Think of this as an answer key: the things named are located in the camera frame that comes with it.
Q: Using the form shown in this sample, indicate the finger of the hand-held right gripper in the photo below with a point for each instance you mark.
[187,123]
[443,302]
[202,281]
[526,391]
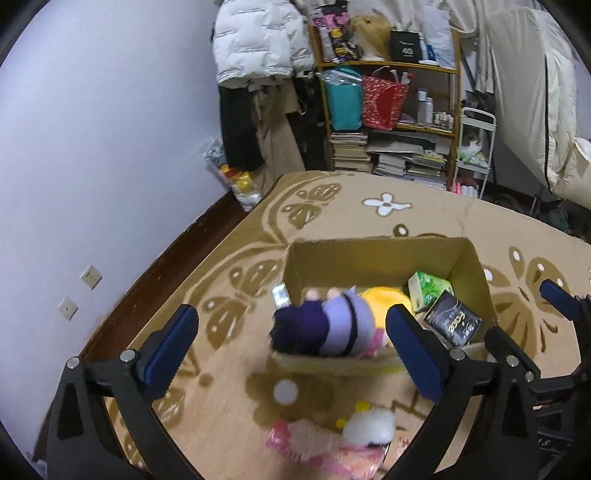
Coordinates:
[505,339]
[561,295]

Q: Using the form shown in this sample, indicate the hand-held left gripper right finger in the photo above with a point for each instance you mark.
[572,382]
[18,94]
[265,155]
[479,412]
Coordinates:
[415,356]

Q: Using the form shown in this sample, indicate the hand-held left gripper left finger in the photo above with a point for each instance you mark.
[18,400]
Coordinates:
[171,351]

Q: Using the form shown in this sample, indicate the pink swirl roll plush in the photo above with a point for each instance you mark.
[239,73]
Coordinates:
[381,344]

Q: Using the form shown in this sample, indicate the black tissue pack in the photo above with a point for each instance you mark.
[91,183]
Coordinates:
[455,318]

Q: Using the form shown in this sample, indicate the yellow bear plush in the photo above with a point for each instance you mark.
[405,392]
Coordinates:
[383,297]

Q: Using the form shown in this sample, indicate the green tissue pack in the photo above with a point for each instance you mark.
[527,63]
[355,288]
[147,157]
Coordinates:
[427,288]

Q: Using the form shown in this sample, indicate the purple-haired plush doll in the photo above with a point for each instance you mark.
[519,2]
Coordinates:
[341,323]

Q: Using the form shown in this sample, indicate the printed cardboard box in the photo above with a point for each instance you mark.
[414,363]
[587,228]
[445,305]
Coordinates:
[369,258]

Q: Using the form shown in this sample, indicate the pink plush doll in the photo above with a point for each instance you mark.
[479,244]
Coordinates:
[318,443]

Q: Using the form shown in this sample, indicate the white plush in trolley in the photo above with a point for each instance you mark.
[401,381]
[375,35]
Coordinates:
[473,147]

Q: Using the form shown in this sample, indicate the plastic-wrapped toy bundle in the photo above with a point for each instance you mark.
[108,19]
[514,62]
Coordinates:
[240,182]

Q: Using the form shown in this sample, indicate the white trolley cart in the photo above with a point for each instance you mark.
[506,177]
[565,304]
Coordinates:
[480,115]

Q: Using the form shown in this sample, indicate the neat stack of books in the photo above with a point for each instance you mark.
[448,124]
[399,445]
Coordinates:
[350,152]

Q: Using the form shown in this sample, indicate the row of cosmetic bottles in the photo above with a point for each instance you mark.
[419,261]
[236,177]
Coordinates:
[431,113]

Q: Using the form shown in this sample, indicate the black hanging coat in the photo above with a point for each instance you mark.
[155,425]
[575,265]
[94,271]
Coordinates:
[240,129]

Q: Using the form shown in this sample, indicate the beige hanging garment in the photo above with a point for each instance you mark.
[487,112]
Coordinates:
[279,138]

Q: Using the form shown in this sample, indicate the red gift bag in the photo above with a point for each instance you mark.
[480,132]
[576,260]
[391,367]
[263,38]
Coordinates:
[383,104]

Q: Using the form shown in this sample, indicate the teal bag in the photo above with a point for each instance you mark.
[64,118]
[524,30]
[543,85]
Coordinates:
[344,104]

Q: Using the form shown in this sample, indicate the wooden shelf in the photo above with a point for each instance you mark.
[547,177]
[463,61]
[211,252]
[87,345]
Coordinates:
[429,67]

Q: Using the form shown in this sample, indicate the white plastic bag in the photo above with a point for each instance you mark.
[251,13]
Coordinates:
[438,32]

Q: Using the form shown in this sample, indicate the black box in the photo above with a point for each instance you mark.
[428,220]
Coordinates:
[406,46]

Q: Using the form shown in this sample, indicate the blonde wig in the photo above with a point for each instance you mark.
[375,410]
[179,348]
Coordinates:
[371,37]

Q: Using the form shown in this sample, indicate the white puffer jacket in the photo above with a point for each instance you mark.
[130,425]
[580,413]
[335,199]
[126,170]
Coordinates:
[258,41]

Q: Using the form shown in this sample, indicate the pink and black printed bag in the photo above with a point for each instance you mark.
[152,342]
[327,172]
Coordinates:
[334,32]

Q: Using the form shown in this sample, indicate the dark wooden bed frame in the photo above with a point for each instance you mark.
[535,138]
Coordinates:
[161,272]

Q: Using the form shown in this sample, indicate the white wall socket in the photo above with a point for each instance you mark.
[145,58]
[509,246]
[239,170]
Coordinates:
[91,277]
[68,309]

